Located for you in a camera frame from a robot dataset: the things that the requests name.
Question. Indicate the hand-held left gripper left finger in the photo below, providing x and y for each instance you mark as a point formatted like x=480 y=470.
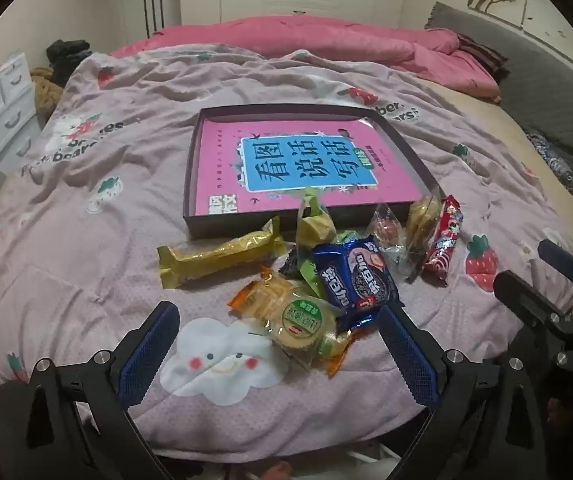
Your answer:
x=149 y=355

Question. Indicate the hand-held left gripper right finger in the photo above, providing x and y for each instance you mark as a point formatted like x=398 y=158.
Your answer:
x=406 y=355

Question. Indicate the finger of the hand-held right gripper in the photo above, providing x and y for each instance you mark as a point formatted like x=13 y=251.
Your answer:
x=563 y=260
x=521 y=295

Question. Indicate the blue cookie packet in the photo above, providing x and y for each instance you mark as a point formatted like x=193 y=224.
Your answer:
x=351 y=275

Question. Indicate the gold long snack packet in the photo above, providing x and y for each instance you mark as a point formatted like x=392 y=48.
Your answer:
x=216 y=257

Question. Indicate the orange round cracker packet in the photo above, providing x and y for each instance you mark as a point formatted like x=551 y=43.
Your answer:
x=291 y=317

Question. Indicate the green snack packet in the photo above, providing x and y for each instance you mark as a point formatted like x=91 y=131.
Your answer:
x=314 y=275

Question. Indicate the clear candy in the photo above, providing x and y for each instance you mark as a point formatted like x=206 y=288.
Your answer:
x=386 y=232

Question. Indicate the clear biscuit packet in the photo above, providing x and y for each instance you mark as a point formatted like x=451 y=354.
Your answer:
x=421 y=220

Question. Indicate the black small snack packet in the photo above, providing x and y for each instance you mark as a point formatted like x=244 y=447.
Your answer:
x=294 y=262

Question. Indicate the dark shallow cardboard box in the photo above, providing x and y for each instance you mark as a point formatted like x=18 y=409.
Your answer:
x=206 y=220

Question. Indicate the red candy bar wrapper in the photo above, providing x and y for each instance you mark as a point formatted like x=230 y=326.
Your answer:
x=444 y=245

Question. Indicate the blue patterned cloth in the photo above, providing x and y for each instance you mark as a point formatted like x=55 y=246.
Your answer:
x=551 y=160

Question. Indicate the beige bed sheet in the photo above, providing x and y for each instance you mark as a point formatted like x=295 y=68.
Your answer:
x=506 y=135

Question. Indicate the grey padded mat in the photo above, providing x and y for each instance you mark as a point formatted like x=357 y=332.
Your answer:
x=541 y=100

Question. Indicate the strawberry printed pink blanket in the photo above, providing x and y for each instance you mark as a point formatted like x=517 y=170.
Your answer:
x=116 y=185

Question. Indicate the dark striped pillow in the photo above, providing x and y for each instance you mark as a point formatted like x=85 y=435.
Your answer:
x=481 y=55

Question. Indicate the pink and blue book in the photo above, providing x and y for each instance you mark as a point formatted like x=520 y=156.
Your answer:
x=286 y=160

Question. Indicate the brown knitted cloth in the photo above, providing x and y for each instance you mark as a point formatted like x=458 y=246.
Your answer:
x=46 y=95

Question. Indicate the white drawer cabinet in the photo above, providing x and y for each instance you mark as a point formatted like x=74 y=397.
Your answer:
x=1 y=95

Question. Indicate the dark clothes pile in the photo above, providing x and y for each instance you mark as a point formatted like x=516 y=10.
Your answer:
x=66 y=57

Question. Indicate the pink quilt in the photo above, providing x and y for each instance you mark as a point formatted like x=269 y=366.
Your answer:
x=316 y=40

